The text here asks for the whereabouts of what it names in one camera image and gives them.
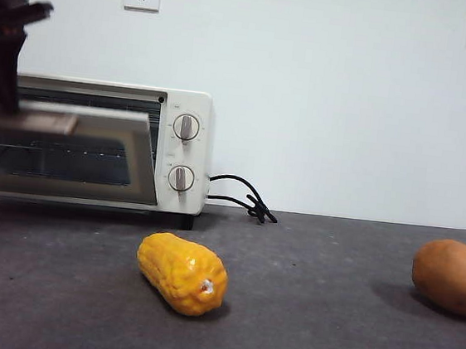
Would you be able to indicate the white Toshiba toaster oven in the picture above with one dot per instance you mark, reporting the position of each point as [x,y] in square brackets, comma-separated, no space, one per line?
[185,155]

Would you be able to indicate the beige oven knob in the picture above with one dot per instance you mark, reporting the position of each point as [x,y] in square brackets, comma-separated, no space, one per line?
[186,127]
[181,177]

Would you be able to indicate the brown potato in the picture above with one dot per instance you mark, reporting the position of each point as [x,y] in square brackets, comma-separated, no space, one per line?
[447,276]

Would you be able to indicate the yellow corn cob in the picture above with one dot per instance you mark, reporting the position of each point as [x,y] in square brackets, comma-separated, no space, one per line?
[177,273]

